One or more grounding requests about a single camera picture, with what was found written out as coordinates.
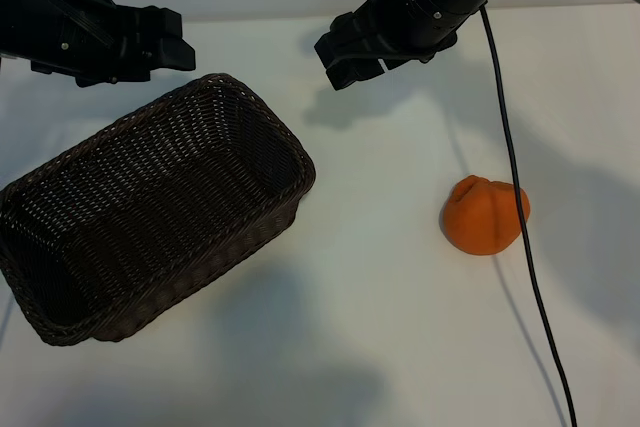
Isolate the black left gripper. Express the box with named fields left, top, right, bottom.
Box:
left=0, top=0, right=196, bottom=88

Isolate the dark brown wicker basket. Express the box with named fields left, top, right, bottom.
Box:
left=0, top=72, right=317, bottom=347

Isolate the orange fruit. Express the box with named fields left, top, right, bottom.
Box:
left=439, top=174, right=531, bottom=258

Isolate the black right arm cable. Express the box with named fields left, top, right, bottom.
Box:
left=479, top=3, right=578, bottom=427

